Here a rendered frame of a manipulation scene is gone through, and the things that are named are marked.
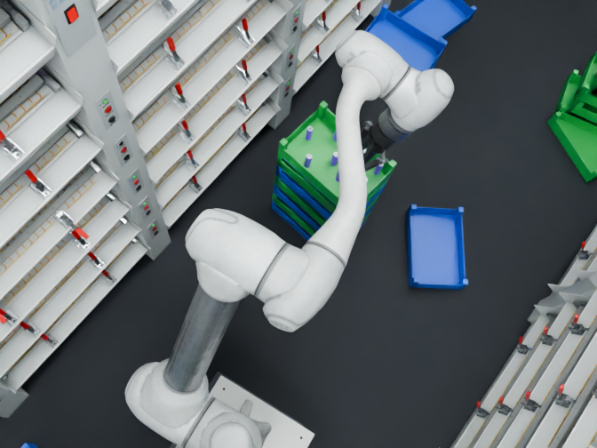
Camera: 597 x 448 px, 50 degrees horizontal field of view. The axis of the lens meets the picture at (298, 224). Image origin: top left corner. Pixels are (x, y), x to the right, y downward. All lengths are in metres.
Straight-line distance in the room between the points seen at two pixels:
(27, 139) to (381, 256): 1.47
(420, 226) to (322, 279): 1.24
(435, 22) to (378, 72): 1.47
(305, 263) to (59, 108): 0.58
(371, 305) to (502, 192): 0.71
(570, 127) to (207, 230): 1.94
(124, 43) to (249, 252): 0.50
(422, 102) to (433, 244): 1.04
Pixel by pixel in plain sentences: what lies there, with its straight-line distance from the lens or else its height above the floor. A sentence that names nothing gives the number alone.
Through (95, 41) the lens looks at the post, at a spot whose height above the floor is 1.26.
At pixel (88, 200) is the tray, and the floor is 0.74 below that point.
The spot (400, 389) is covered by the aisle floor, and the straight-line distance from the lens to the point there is 2.37.
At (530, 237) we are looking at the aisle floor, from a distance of 2.66.
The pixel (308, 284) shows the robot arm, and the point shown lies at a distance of 1.31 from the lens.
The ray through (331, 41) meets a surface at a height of 0.15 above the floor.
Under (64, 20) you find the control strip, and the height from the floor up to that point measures 1.37.
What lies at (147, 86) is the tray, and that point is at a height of 0.94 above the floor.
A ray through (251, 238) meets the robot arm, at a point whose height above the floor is 1.04.
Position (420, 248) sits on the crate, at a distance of 2.49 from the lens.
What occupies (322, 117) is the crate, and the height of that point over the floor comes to 0.49.
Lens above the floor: 2.30
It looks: 70 degrees down
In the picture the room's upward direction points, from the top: 14 degrees clockwise
